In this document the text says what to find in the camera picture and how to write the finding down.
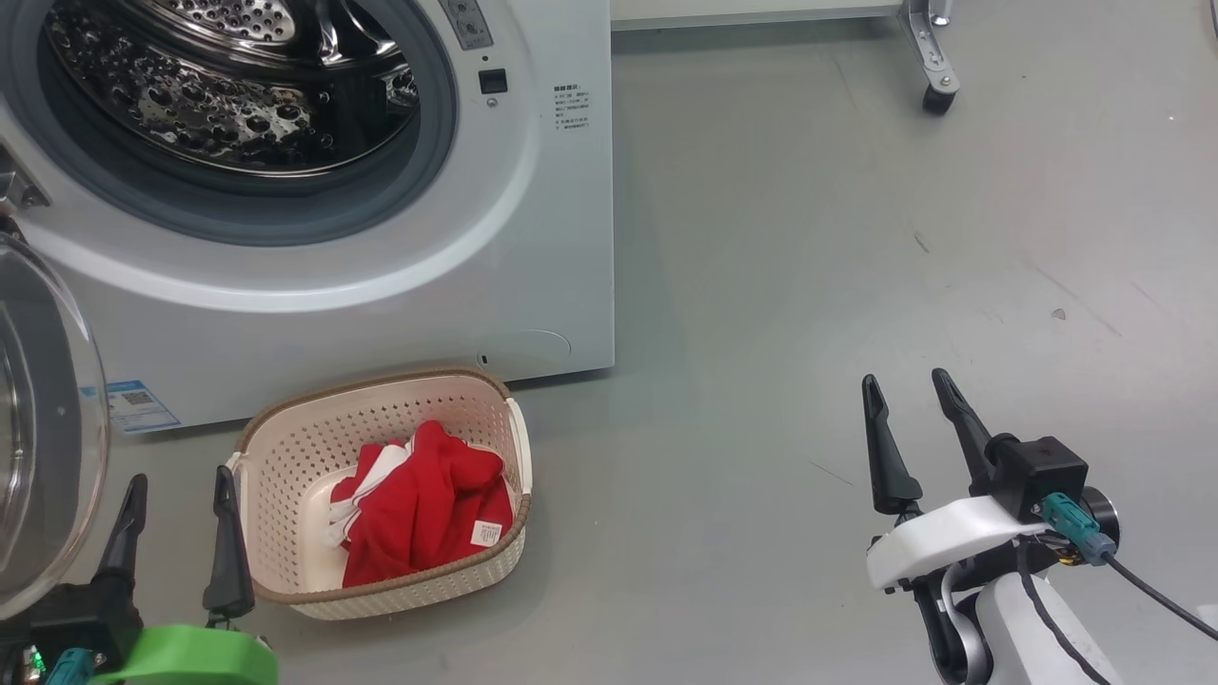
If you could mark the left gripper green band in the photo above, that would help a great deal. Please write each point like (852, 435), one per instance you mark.
(190, 656)

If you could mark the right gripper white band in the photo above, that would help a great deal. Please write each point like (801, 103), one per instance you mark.
(942, 538)

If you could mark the red white garment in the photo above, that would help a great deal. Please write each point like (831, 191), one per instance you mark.
(428, 514)

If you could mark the cream perforated laundry basket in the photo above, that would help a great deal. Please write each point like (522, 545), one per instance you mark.
(285, 476)

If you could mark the white washing machine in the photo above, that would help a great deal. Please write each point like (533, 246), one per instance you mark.
(533, 238)

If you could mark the blue energy label sticker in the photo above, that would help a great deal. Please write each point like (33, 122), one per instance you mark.
(133, 407)

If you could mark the metal leg with caster wheel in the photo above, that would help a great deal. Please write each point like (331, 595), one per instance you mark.
(928, 48)

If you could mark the white cabinet panel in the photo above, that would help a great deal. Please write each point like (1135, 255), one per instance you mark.
(742, 8)

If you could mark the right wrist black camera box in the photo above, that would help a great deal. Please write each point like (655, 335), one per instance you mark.
(1042, 471)

